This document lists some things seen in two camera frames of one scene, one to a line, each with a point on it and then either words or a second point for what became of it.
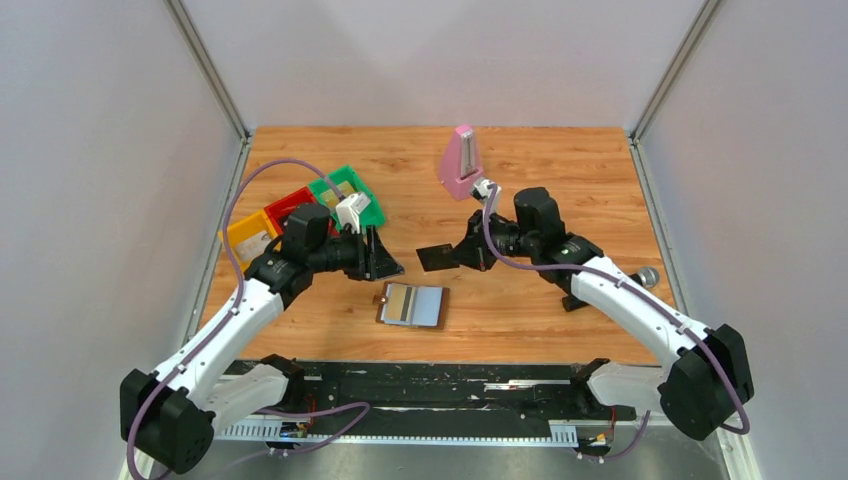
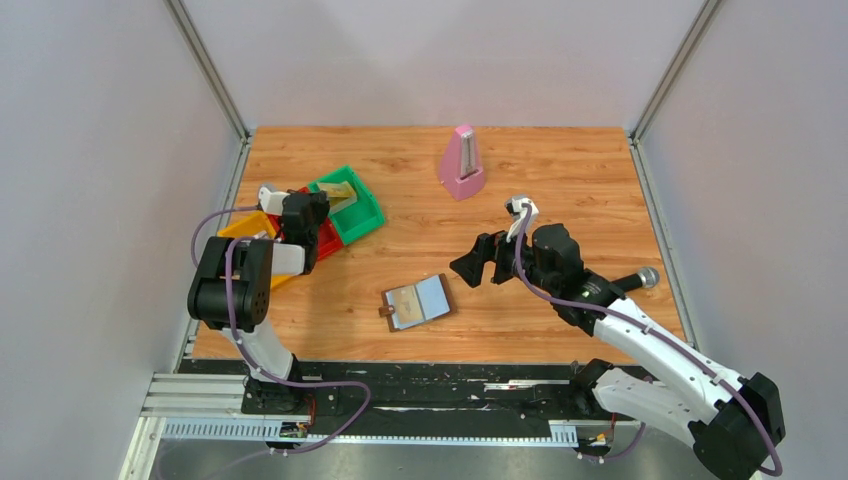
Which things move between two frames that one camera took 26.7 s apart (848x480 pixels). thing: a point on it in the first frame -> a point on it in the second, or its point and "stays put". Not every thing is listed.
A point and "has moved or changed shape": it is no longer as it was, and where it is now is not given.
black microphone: [647, 277] stays put
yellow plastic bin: [251, 226] stays put
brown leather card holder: [413, 305] has moved or changed shape
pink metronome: [460, 163] stays put
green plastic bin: [374, 214] stays put
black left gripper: [365, 253] -> [318, 208]
